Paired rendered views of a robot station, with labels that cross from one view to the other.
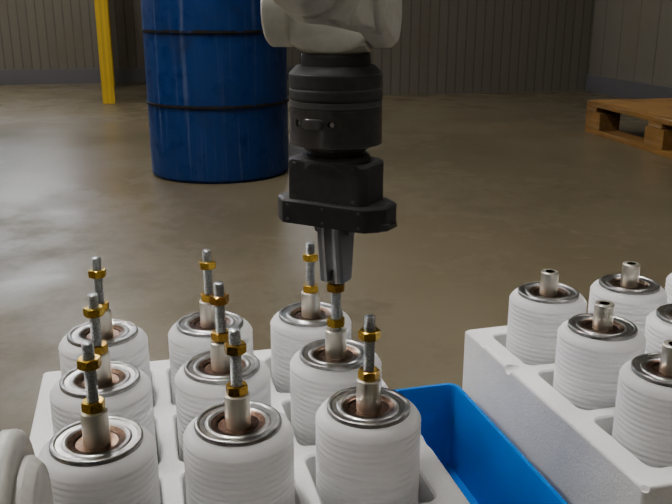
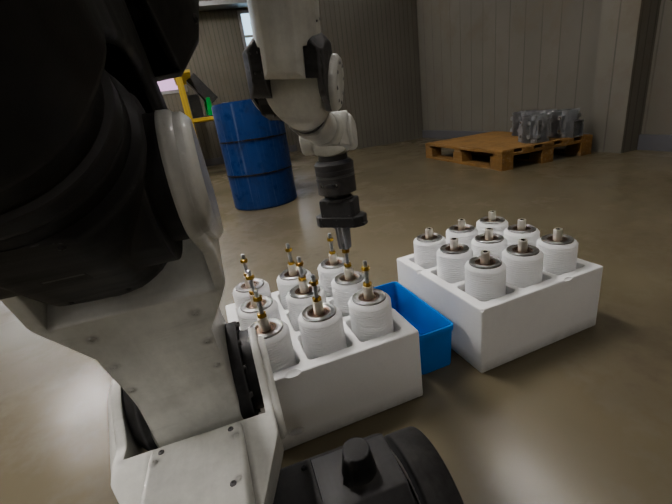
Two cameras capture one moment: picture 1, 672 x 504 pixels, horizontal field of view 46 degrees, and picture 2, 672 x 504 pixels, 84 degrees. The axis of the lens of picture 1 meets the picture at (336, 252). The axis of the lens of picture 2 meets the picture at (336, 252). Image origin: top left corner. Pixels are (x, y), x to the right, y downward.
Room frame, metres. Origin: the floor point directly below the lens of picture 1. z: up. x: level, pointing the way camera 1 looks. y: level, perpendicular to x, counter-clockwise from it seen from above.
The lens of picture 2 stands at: (-0.08, 0.06, 0.65)
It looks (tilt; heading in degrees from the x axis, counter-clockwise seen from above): 21 degrees down; 358
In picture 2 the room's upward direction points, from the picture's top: 8 degrees counter-clockwise
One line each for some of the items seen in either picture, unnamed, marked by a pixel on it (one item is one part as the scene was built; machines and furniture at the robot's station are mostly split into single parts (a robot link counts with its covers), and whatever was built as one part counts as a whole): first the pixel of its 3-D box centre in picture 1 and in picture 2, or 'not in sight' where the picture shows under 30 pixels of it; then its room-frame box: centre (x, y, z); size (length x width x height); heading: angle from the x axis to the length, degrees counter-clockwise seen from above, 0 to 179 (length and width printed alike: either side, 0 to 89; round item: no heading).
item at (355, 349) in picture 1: (335, 355); (349, 278); (0.76, 0.00, 0.25); 0.08 x 0.08 x 0.01
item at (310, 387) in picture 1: (335, 432); (353, 309); (0.76, 0.00, 0.16); 0.10 x 0.10 x 0.18
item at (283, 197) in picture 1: (337, 161); (339, 199); (0.76, 0.00, 0.45); 0.13 x 0.10 x 0.12; 61
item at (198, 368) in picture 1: (222, 367); (304, 290); (0.73, 0.11, 0.25); 0.08 x 0.08 x 0.01
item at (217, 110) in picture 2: (221, 58); (257, 150); (3.32, 0.46, 0.40); 1.09 x 0.67 x 0.80; 18
